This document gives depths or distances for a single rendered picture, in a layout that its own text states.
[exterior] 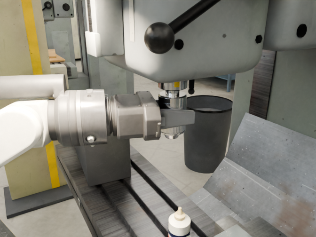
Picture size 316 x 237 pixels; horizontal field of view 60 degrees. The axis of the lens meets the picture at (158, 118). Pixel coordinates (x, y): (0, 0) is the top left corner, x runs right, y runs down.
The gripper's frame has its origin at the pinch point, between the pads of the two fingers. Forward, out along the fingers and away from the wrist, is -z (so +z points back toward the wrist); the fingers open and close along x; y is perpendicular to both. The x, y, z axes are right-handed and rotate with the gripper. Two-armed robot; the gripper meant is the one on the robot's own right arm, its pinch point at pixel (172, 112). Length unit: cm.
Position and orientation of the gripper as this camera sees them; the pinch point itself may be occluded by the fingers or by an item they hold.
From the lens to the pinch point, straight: 46.2
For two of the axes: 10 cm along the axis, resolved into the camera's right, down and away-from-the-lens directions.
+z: -9.8, 0.6, -1.9
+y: -0.1, 9.3, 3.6
